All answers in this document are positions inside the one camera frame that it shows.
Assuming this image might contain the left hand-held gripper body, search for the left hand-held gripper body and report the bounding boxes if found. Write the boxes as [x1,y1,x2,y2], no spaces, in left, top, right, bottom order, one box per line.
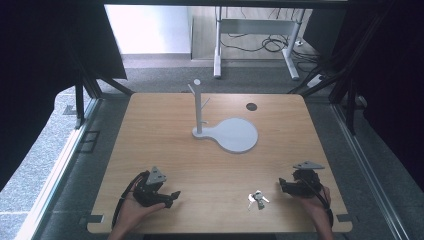
[132,166,172,208]

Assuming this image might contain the person's left hand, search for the person's left hand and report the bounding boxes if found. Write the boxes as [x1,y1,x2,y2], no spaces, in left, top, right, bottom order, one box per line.
[114,195,167,235]

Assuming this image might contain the bunch of silver keys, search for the bunch of silver keys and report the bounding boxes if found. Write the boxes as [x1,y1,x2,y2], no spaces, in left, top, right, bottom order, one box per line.
[247,189,271,212]

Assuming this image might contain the black floor cables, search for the black floor cables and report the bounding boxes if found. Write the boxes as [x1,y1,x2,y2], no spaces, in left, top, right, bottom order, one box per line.
[219,8,331,73]

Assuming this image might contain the white key stand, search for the white key stand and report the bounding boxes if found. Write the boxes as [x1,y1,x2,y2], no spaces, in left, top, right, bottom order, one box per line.
[187,78,260,155]

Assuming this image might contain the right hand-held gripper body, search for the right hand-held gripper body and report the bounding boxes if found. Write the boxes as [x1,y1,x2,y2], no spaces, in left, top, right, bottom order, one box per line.
[285,160,326,200]

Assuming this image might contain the black metal stand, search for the black metal stand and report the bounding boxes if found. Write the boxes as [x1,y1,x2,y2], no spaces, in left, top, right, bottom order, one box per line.
[68,49,134,130]
[288,9,394,136]

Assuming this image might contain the white wall panel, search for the white wall panel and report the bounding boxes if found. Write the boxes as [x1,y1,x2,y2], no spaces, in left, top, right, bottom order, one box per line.
[104,4,192,55]

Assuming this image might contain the white metal desk frame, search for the white metal desk frame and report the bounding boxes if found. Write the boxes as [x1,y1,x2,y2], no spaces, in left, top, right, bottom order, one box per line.
[212,5,307,81]

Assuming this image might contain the white power strip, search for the white power strip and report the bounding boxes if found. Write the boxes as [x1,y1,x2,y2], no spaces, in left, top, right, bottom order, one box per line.
[306,74,325,89]

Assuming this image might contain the black curtain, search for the black curtain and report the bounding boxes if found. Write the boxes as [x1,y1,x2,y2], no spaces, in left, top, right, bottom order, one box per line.
[301,0,424,193]
[0,0,128,193]

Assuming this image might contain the person's right hand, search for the person's right hand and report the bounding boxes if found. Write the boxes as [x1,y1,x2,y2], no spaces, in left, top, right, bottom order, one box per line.
[297,185,333,231]

